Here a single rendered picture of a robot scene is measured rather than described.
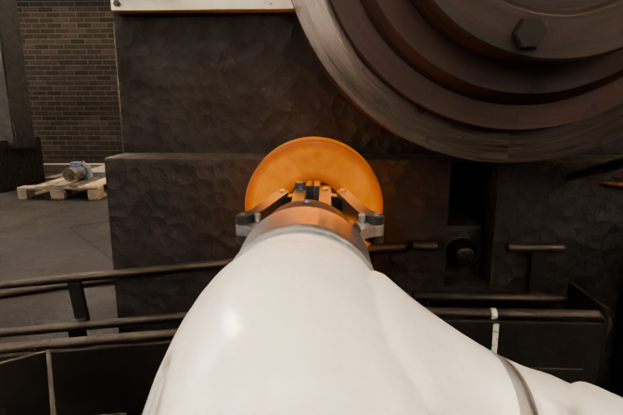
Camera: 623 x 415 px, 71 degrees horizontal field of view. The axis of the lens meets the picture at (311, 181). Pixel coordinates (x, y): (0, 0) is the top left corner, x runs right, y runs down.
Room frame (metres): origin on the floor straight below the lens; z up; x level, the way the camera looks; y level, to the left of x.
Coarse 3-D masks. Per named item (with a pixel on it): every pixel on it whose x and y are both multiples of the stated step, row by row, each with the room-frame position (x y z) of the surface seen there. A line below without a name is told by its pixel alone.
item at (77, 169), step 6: (72, 162) 4.39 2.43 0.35; (78, 162) 4.40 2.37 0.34; (72, 168) 4.32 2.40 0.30; (78, 168) 4.38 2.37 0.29; (84, 168) 4.49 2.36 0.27; (90, 168) 4.57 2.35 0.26; (66, 174) 4.30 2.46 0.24; (72, 174) 4.32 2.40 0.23; (78, 174) 4.33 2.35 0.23; (84, 174) 4.48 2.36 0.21; (90, 174) 4.57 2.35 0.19; (66, 180) 4.29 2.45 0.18; (72, 180) 4.29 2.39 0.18
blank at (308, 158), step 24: (288, 144) 0.47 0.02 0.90; (312, 144) 0.47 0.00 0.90; (336, 144) 0.47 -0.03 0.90; (264, 168) 0.47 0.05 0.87; (288, 168) 0.47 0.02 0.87; (312, 168) 0.47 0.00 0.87; (336, 168) 0.47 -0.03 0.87; (360, 168) 0.47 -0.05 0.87; (264, 192) 0.47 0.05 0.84; (288, 192) 0.47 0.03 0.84; (360, 192) 0.47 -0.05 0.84
